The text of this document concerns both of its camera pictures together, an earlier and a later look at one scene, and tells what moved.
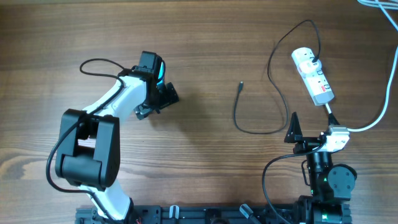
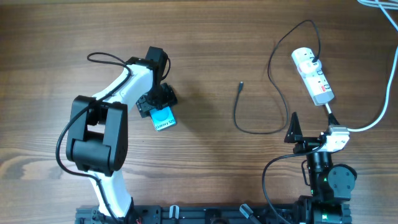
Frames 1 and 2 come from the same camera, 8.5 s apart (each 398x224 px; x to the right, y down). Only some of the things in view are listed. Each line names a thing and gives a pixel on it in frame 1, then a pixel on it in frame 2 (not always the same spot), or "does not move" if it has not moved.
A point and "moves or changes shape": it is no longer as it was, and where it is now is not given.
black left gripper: (169, 97) does not move
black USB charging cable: (240, 83) does not move
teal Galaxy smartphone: (161, 74) moves or changes shape
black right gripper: (295, 135) does not move
